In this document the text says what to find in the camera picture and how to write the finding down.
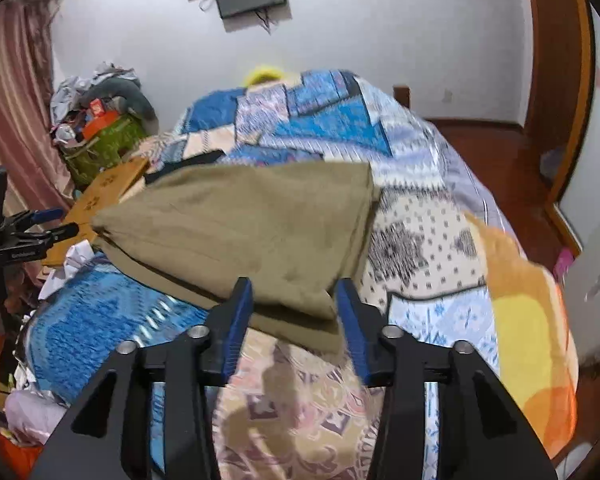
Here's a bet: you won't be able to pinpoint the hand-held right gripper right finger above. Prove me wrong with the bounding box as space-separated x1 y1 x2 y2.
334 278 559 480

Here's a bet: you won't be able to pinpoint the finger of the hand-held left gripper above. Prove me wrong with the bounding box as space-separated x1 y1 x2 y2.
9 208 65 234
27 223 80 251

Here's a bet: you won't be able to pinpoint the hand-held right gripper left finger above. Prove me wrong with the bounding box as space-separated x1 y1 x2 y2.
30 277 254 480

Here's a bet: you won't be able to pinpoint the olive green pants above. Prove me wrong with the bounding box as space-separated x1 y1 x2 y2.
90 162 382 357

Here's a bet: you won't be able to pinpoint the crumpled white paper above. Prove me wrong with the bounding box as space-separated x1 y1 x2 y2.
39 240 98 301

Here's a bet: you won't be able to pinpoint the brown cardboard box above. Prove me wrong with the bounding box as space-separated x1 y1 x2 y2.
44 157 151 268

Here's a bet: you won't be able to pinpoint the green bag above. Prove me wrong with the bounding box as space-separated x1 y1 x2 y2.
60 112 148 188

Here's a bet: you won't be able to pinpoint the pink curtain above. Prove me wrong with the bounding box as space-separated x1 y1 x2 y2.
0 0 73 211

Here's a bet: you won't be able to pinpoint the pile of clothes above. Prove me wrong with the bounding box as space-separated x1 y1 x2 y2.
49 62 158 143

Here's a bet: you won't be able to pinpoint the black cloth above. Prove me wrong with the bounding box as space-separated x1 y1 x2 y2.
144 152 227 186

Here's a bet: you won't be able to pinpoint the orange yellow blanket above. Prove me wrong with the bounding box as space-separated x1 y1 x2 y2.
462 212 581 461

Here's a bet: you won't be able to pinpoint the blue patterned patchwork blanket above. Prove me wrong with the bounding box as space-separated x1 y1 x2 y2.
20 69 511 480

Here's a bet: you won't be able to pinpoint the yellow round object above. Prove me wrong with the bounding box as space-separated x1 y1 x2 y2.
244 64 293 87

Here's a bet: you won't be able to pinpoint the white cabinet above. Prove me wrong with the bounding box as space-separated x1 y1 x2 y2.
562 230 600 361

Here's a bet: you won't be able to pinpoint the black hanging cable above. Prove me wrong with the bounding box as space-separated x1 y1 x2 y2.
252 6 287 36

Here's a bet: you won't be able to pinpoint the wooden door frame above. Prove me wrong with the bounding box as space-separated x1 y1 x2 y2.
522 0 597 256

